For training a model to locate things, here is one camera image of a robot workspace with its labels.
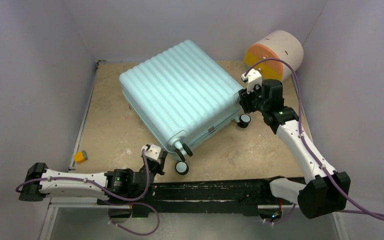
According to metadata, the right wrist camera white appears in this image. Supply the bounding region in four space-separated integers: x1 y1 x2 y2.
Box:
240 69 263 95

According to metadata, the light blue suitcase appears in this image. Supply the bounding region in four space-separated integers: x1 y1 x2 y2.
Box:
119 40 251 175

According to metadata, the round pastel drawer cabinet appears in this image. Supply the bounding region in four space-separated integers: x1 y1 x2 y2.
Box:
243 30 304 81

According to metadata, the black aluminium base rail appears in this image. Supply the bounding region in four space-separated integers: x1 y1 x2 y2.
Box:
80 176 304 227

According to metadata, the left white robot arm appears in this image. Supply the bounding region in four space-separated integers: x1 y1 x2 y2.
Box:
15 153 167 205

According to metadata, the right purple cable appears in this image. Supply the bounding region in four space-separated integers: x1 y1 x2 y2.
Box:
244 57 384 226

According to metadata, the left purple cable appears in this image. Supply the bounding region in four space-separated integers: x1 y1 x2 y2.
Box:
15 147 161 237

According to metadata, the yellow grey small block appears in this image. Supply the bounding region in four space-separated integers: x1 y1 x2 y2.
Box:
73 150 89 163

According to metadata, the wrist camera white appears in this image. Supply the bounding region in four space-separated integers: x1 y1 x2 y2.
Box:
240 69 263 95
141 144 163 163

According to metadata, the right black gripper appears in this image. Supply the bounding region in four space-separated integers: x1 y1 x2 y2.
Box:
239 81 270 114

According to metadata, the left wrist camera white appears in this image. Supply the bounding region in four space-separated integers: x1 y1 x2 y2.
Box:
141 144 163 163

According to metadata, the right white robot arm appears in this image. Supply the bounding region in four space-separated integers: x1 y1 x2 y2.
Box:
238 79 351 219

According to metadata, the purple cable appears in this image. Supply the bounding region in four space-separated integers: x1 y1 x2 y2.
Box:
15 147 161 237
244 57 384 226

